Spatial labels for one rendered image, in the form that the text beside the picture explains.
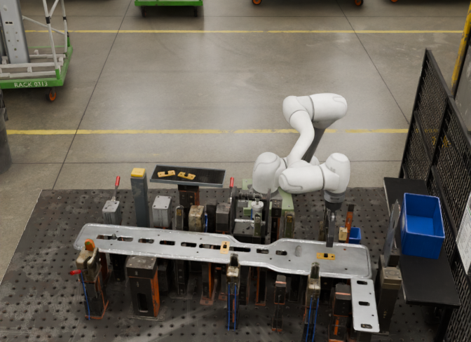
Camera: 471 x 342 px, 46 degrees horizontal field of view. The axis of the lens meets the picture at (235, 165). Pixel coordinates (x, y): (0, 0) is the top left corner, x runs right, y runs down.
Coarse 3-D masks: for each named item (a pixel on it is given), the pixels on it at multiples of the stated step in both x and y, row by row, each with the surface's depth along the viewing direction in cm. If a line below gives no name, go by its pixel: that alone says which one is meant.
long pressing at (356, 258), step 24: (96, 240) 261; (168, 240) 262; (192, 240) 262; (216, 240) 262; (288, 240) 262; (312, 240) 262; (240, 264) 250; (264, 264) 249; (288, 264) 249; (336, 264) 249; (360, 264) 250
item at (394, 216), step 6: (396, 204) 235; (396, 210) 234; (396, 216) 233; (390, 222) 244; (396, 222) 232; (390, 228) 243; (396, 228) 231; (390, 234) 242; (390, 240) 241; (384, 246) 252; (390, 246) 240; (384, 252) 254; (390, 252) 239; (384, 258) 252
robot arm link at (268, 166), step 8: (256, 160) 321; (264, 160) 316; (272, 160) 316; (280, 160) 322; (256, 168) 319; (264, 168) 316; (272, 168) 315; (280, 168) 318; (256, 176) 321; (264, 176) 317; (272, 176) 318; (256, 184) 324; (264, 184) 321; (272, 184) 321; (264, 192) 324; (272, 192) 326
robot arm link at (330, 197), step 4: (324, 192) 233; (328, 192) 230; (344, 192) 230; (324, 196) 235; (328, 196) 231; (332, 196) 229; (336, 196) 229; (340, 196) 229; (344, 196) 232; (328, 200) 232; (332, 200) 231; (336, 200) 231; (340, 200) 231
